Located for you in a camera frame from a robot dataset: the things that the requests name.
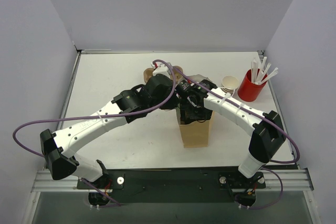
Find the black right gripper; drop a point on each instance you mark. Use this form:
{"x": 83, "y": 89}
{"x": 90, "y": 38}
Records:
{"x": 194, "y": 114}

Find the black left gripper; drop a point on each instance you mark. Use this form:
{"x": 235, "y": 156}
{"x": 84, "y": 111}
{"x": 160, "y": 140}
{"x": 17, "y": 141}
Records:
{"x": 170, "y": 102}

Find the brown paper takeout bag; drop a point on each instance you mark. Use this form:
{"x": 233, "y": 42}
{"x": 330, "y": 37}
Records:
{"x": 197, "y": 134}

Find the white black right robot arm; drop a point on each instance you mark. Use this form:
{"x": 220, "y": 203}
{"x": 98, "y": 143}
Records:
{"x": 265, "y": 129}

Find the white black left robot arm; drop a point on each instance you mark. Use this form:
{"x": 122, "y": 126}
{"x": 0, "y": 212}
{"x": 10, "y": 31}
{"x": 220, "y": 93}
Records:
{"x": 60, "y": 147}

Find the brown pulp cup carrier stack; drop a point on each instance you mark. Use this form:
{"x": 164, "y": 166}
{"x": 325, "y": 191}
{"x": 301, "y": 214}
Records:
{"x": 148, "y": 73}

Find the brown paper cup stack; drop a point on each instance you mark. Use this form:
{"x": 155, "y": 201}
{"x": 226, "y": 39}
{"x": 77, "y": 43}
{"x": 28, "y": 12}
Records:
{"x": 230, "y": 84}

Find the red ribbed straw cup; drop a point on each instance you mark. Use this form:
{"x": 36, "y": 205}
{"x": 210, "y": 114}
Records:
{"x": 247, "y": 90}

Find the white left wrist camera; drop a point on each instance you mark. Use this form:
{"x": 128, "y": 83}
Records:
{"x": 161, "y": 68}

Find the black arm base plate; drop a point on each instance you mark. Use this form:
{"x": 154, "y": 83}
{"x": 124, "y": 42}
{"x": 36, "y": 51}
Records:
{"x": 134, "y": 195}

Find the aluminium front rail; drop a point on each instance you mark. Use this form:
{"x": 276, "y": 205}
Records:
{"x": 197, "y": 178}

